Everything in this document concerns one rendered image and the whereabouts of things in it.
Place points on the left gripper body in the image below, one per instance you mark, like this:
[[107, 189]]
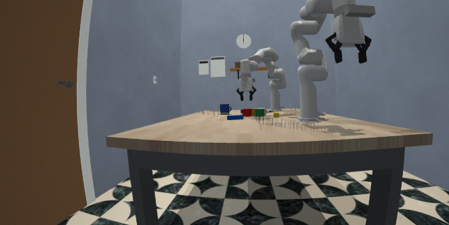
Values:
[[349, 30]]

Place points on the dark blue mug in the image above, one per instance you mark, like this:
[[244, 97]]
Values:
[[224, 109]]

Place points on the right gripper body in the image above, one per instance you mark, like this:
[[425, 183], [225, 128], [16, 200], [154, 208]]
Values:
[[245, 84]]

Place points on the green cube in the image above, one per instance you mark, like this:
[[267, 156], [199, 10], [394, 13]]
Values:
[[259, 112]]

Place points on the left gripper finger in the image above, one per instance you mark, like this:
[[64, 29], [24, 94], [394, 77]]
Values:
[[335, 48], [362, 51]]

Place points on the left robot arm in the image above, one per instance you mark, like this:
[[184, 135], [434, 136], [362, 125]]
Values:
[[314, 66]]

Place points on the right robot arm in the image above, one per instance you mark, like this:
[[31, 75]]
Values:
[[267, 55]]

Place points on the blue rectangular bar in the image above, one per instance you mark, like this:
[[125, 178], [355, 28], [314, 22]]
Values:
[[236, 117]]

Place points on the red cube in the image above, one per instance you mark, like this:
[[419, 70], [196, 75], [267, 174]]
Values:
[[247, 112]]

